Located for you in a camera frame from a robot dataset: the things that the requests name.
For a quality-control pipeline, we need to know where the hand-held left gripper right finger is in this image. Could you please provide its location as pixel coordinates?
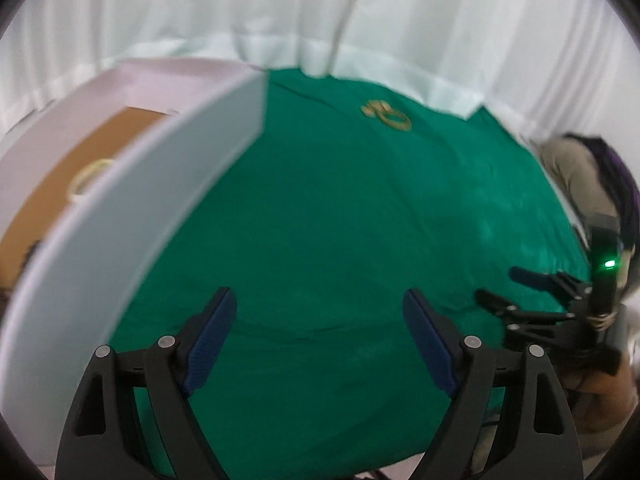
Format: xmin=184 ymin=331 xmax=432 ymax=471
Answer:
xmin=403 ymin=288 xmax=585 ymax=480

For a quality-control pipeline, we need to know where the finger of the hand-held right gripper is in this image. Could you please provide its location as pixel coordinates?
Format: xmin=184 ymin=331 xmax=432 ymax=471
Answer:
xmin=509 ymin=266 xmax=593 ymax=302
xmin=475 ymin=287 xmax=577 ymax=333

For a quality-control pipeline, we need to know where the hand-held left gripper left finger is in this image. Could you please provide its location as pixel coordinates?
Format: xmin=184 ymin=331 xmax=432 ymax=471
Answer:
xmin=55 ymin=287 xmax=237 ymax=480

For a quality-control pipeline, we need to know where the white cardboard box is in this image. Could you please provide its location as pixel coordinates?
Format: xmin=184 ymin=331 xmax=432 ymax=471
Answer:
xmin=0 ymin=57 xmax=271 ymax=466

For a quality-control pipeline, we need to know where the white jade bangle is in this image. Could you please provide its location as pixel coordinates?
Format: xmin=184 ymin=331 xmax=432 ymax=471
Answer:
xmin=67 ymin=158 xmax=117 ymax=203

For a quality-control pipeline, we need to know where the person's right hand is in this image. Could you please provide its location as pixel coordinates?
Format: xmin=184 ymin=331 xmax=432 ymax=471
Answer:
xmin=586 ymin=311 xmax=620 ymax=332

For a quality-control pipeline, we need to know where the green velvet cloth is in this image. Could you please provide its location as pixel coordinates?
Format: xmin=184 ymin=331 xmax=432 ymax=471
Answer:
xmin=107 ymin=67 xmax=593 ymax=480

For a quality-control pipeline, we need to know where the gold bangle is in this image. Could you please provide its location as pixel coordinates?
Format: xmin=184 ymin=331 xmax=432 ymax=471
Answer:
xmin=377 ymin=109 xmax=412 ymax=132

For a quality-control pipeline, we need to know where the white curtain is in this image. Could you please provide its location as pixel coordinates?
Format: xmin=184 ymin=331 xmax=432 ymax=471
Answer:
xmin=0 ymin=0 xmax=640 ymax=136

